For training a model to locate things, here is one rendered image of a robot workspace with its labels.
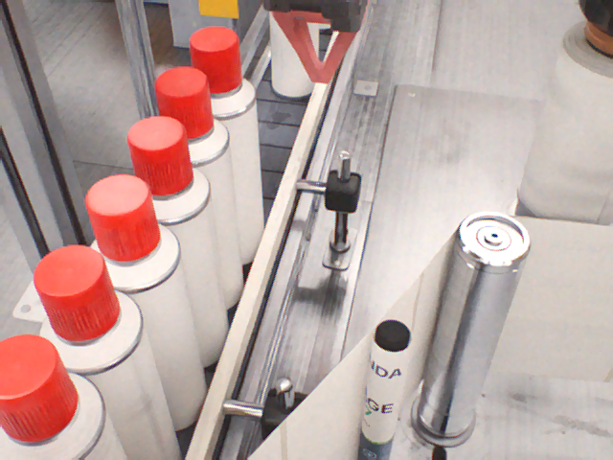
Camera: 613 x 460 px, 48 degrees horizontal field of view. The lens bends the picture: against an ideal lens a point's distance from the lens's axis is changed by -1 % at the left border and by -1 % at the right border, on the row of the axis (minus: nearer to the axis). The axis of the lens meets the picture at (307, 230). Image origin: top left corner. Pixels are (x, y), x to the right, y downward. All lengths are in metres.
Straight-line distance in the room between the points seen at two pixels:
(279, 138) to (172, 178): 0.33
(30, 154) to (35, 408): 0.26
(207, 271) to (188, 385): 0.08
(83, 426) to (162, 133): 0.16
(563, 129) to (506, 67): 0.41
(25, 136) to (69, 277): 0.21
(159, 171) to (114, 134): 0.44
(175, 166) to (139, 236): 0.05
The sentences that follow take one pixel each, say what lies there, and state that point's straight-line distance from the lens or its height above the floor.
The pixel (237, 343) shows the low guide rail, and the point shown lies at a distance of 0.50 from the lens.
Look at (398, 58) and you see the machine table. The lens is 0.94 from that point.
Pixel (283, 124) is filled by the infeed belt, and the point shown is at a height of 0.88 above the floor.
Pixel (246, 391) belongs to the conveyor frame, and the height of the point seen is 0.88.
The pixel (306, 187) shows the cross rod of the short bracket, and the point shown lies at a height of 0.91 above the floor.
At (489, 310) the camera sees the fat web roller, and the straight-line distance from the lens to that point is 0.38.
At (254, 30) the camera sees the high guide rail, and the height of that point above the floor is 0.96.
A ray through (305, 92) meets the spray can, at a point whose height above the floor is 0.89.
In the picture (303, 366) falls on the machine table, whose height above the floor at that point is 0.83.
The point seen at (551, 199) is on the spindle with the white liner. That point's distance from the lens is 0.59.
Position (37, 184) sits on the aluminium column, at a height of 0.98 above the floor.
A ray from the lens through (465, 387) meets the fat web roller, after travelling 0.44.
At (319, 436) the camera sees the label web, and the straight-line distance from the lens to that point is 0.34.
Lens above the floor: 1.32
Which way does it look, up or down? 46 degrees down
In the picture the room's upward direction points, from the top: straight up
